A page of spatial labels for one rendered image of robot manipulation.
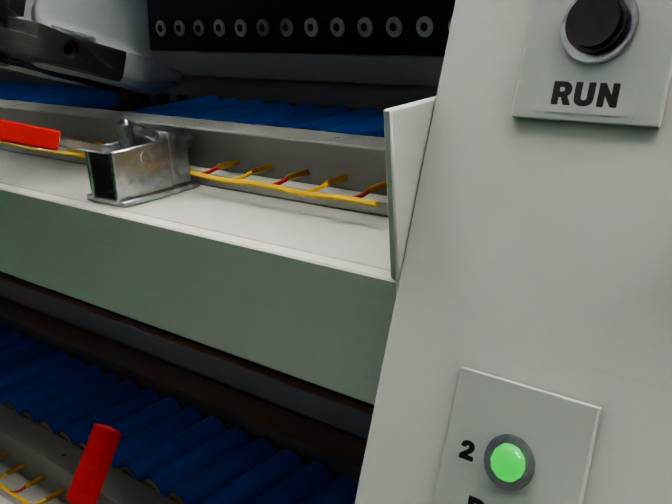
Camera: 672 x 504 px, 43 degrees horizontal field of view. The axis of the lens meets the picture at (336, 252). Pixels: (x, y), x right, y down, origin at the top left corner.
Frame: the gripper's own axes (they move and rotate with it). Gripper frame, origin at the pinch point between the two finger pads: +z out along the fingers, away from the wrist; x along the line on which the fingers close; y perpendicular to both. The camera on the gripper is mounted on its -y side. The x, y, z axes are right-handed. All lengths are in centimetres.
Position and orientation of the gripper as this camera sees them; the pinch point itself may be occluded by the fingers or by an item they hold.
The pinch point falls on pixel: (139, 85)
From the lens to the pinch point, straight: 49.2
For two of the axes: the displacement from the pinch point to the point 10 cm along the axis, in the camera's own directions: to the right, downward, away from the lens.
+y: 1.7, -9.8, -0.6
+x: -7.5, -1.6, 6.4
